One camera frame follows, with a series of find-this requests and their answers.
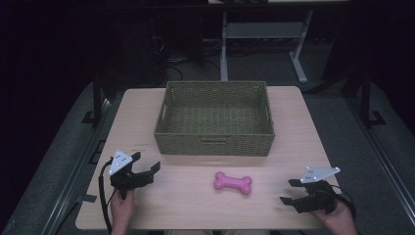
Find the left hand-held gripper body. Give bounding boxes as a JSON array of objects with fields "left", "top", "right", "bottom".
[{"left": 108, "top": 149, "right": 155, "bottom": 201}]

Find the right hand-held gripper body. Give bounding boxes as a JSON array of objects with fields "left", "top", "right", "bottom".
[{"left": 293, "top": 166, "right": 342, "bottom": 215}]

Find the person's right hand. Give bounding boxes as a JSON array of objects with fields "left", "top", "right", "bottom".
[{"left": 312, "top": 199, "right": 359, "bottom": 235}]

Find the person's left hand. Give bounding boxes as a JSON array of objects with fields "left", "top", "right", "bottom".
[{"left": 110, "top": 190, "right": 136, "bottom": 235}]

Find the pink bone-shaped toy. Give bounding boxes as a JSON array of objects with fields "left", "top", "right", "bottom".
[{"left": 213, "top": 170, "right": 254, "bottom": 197}]

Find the black metal stand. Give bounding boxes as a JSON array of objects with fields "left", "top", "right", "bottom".
[
  {"left": 358, "top": 70, "right": 388, "bottom": 129},
  {"left": 81, "top": 72, "right": 111, "bottom": 126}
]

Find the green woven basket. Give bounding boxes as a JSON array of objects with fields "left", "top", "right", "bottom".
[{"left": 153, "top": 80, "right": 276, "bottom": 158}]

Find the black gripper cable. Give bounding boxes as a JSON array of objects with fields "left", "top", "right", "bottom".
[
  {"left": 330, "top": 184, "right": 357, "bottom": 220},
  {"left": 98, "top": 159, "right": 117, "bottom": 235}
]

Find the grey metal floor rail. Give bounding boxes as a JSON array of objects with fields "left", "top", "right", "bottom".
[
  {"left": 40, "top": 97, "right": 115, "bottom": 235},
  {"left": 346, "top": 96, "right": 415, "bottom": 227}
]

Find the bundle of floor cables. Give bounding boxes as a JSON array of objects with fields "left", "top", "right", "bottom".
[{"left": 151, "top": 33, "right": 223, "bottom": 82}]

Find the grey metal desk frame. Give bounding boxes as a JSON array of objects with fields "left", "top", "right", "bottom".
[{"left": 219, "top": 9, "right": 315, "bottom": 85}]

